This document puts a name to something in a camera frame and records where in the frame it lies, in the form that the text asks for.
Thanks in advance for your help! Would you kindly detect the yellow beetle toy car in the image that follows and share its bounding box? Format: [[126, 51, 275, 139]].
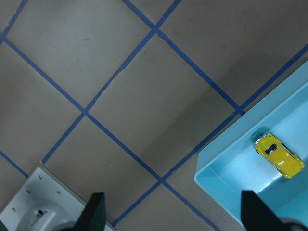
[[255, 134, 305, 179]]

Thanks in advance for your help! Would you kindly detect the light blue plastic bin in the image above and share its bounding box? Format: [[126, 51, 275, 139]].
[[193, 60, 308, 231]]

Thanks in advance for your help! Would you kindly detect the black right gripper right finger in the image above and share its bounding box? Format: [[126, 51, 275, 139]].
[[241, 190, 284, 231]]

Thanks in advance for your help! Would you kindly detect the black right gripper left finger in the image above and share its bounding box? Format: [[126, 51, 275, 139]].
[[73, 192, 106, 231]]

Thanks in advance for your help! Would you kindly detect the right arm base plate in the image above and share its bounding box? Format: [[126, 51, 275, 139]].
[[0, 163, 114, 231]]

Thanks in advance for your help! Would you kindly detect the brown paper table cover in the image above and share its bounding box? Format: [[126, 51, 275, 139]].
[[0, 0, 308, 231]]

